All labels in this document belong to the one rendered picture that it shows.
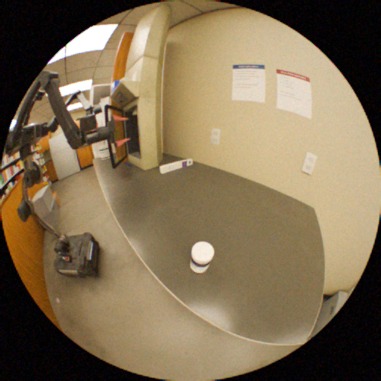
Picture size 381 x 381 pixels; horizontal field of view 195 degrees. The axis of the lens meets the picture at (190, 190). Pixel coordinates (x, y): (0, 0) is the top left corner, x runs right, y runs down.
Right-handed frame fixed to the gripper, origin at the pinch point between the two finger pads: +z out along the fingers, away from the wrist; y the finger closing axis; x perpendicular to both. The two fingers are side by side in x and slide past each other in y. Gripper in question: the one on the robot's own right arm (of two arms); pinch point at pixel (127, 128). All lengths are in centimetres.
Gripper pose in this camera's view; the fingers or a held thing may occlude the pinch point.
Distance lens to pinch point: 59.8
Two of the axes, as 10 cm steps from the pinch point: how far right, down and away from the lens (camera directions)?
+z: 6.7, -4.0, 6.3
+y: 0.0, -8.4, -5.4
